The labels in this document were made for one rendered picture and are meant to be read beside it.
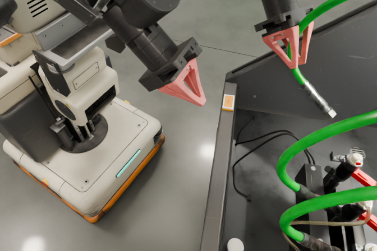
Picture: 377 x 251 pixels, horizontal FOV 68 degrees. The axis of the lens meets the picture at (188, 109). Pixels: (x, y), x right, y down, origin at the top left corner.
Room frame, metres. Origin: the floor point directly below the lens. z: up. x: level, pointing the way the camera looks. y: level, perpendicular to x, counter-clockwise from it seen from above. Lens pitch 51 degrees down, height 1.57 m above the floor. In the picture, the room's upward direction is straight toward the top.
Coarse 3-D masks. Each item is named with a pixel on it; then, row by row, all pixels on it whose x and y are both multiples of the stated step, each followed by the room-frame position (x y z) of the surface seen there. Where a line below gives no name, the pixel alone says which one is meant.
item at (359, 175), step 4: (356, 172) 0.24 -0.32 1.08; (360, 172) 0.24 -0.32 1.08; (352, 176) 0.24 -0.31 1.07; (356, 176) 0.23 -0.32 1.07; (360, 176) 0.23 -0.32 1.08; (364, 176) 0.23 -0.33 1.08; (368, 176) 0.23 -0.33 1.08; (360, 180) 0.23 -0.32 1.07; (364, 180) 0.22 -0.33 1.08; (368, 180) 0.22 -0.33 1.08; (372, 180) 0.22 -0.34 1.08; (364, 184) 0.22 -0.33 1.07; (368, 184) 0.22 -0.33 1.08; (372, 184) 0.22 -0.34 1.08; (376, 184) 0.22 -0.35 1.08
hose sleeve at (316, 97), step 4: (304, 84) 0.39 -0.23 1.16; (308, 84) 0.39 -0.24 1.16; (304, 88) 0.39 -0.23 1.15; (308, 88) 0.38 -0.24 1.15; (312, 88) 0.39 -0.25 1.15; (308, 92) 0.38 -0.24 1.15; (312, 92) 0.38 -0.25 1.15; (316, 92) 0.38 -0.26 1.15; (312, 96) 0.38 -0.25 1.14; (316, 96) 0.37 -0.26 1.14; (320, 96) 0.38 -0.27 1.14; (312, 100) 0.38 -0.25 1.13; (316, 100) 0.37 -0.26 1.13; (320, 100) 0.37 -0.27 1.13; (324, 100) 0.37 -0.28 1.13; (316, 104) 0.37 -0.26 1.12; (320, 104) 0.36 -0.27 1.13; (324, 104) 0.36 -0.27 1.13; (320, 108) 0.36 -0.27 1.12; (324, 108) 0.36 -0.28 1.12; (328, 108) 0.36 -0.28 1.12; (324, 112) 0.36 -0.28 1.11
